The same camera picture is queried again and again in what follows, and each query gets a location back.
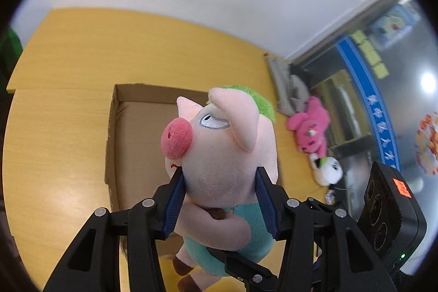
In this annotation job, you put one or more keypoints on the grey plush toy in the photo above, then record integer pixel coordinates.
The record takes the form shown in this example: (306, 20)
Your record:
(287, 86)

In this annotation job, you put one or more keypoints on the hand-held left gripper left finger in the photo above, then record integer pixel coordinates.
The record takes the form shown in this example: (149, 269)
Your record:
(173, 208)

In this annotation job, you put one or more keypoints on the red window sticker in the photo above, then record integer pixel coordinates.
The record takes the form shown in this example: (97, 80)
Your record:
(427, 145)

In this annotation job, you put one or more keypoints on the wall poster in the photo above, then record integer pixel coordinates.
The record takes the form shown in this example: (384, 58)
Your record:
(393, 25)

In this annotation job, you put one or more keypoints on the open brown carton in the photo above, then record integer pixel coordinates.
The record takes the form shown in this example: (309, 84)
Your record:
(342, 107)

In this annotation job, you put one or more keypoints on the yellow sticky note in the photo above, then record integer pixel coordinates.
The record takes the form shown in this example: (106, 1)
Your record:
(373, 56)
(365, 46)
(380, 69)
(358, 36)

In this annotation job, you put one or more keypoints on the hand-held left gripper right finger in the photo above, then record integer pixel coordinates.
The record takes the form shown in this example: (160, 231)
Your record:
(266, 210)

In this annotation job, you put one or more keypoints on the cardboard box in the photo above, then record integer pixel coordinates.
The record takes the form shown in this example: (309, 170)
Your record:
(137, 141)

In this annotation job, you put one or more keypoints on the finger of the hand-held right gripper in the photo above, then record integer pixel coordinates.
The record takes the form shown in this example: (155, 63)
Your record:
(239, 266)

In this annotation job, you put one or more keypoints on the magenta plush toy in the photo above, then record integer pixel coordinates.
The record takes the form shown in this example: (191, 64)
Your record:
(309, 131)

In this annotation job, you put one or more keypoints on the pink pig plush toy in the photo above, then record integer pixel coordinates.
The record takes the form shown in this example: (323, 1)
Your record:
(219, 148)

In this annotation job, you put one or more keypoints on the white plush toy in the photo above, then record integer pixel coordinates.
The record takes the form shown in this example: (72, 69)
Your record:
(330, 172)

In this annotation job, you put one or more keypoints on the blue banner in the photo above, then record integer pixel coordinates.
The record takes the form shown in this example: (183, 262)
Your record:
(371, 97)

